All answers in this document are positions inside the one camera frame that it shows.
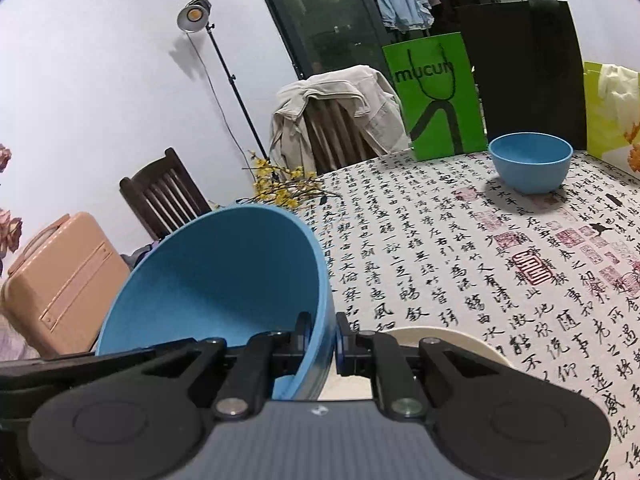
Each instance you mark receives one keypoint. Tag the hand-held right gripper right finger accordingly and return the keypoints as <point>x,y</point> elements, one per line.
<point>341,340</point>

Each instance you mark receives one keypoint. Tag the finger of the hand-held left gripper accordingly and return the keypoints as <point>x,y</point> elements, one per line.
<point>75,372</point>

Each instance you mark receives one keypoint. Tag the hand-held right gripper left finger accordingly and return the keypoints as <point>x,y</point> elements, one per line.
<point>302,330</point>

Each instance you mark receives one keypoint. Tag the blue bowl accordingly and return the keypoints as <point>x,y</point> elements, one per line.
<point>530,170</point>
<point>215,280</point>

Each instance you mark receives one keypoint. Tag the cream ribbed plate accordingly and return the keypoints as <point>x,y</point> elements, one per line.
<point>475,347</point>

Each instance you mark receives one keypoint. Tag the fuzzy purple garment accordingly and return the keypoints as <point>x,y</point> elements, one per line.
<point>15,345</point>

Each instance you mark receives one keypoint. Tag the pink ribbed suitcase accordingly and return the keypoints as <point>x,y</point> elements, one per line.
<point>65,280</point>

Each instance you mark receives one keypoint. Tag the grey and purple cloth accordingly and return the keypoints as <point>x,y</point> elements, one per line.
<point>140,257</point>

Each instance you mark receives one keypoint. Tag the yellow flower branch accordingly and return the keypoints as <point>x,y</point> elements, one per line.
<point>272,192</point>

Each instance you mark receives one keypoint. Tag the wooden chair under jacket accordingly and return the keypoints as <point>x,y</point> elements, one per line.
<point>330,135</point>

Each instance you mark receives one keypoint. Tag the dark wooden chair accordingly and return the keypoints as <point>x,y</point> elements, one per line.
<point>150,175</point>

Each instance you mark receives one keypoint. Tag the beige jacket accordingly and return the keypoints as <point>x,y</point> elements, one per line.
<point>350,85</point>

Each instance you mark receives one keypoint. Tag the green paper bag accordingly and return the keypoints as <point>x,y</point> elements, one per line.
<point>465,110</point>

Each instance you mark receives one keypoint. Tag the dark sliding glass door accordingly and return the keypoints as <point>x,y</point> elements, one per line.
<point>325,20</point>

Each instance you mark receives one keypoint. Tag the yellow-green printed paper bag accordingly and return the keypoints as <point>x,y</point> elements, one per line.
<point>595,125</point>

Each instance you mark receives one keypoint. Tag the studio light on tripod stand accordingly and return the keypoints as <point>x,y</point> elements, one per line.
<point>192,15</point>

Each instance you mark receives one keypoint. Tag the black paper bag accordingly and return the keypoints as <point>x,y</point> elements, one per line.
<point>530,60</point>

